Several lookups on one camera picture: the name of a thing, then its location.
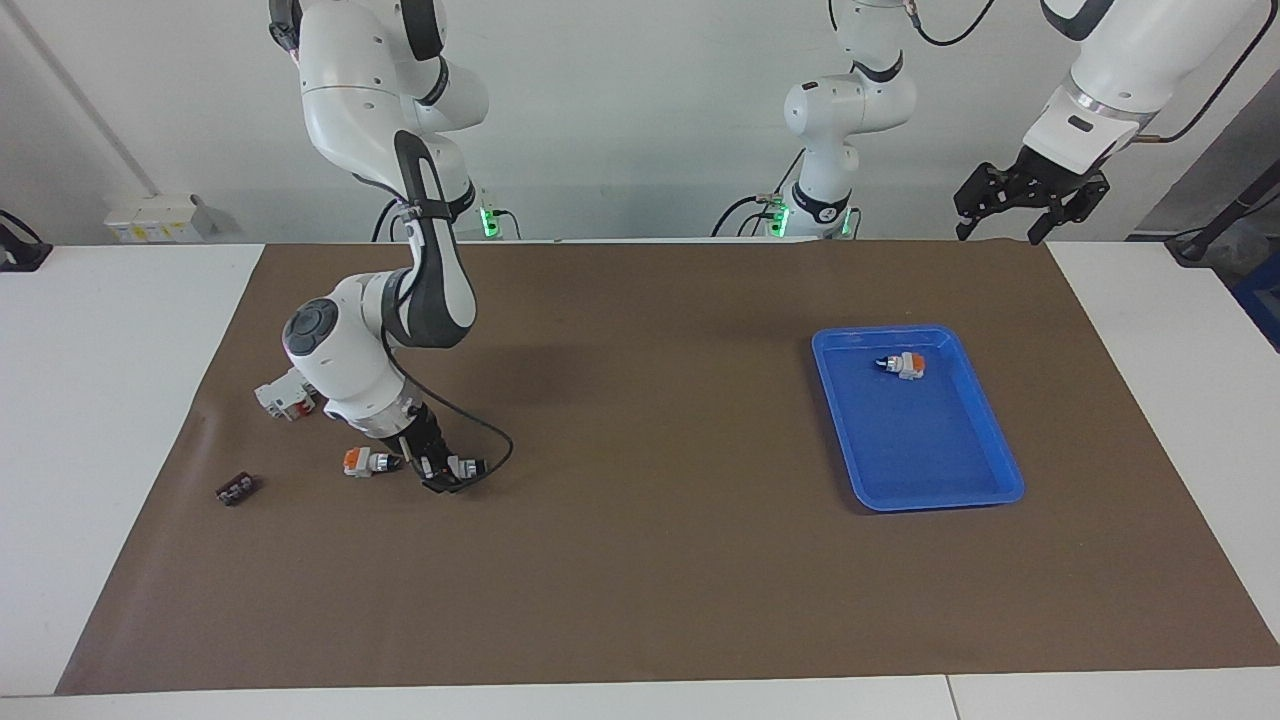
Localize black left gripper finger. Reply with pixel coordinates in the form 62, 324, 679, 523
1028, 178, 1109, 246
953, 165, 1013, 241

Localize white circuit breaker red lever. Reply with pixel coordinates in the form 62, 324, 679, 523
254, 366, 319, 422

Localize black stand pole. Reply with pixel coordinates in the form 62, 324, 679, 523
1165, 160, 1280, 266

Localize brown paper table mat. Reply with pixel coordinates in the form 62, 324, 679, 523
55, 240, 1280, 696

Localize blue storage crate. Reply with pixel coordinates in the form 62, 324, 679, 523
1232, 275, 1280, 351

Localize blue plastic tray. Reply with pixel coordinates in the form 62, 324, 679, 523
811, 324, 1026, 513

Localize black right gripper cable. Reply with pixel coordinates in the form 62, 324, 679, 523
380, 325, 515, 489

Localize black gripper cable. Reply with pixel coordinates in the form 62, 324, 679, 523
905, 0, 1280, 143
380, 325, 515, 489

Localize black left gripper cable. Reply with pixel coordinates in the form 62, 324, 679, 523
905, 0, 1280, 143

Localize black right base cables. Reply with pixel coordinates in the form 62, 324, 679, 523
372, 195, 411, 243

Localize black base cables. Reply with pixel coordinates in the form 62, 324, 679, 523
712, 150, 806, 239
372, 195, 411, 243

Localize black left base cables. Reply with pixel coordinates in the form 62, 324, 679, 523
712, 150, 806, 239

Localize white wall socket box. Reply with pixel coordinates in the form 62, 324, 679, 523
105, 195, 216, 244

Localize black clamp mount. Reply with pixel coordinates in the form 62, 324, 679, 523
0, 210, 53, 273

